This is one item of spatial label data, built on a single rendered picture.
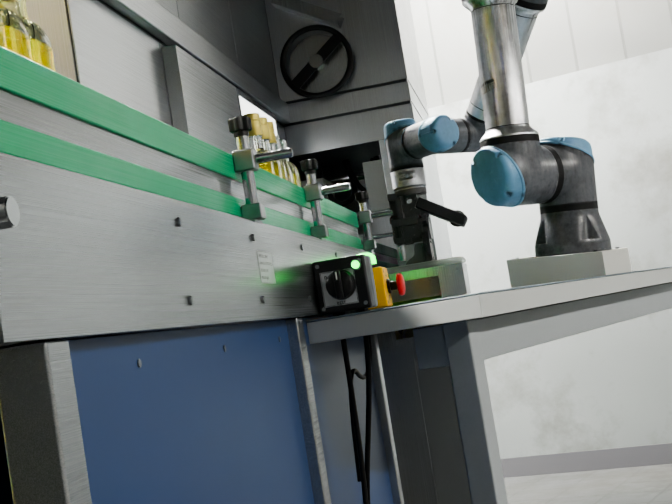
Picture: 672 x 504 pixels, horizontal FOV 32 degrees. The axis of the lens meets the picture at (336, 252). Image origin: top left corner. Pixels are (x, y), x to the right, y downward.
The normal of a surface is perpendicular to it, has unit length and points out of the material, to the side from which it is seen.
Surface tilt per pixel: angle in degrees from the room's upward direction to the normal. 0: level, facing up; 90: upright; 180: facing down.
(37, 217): 90
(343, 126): 90
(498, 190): 96
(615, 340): 90
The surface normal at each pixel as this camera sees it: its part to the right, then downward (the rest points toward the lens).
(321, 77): -0.17, -0.04
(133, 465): 0.97, -0.17
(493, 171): -0.81, 0.21
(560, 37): -0.47, 0.02
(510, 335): 0.86, -0.17
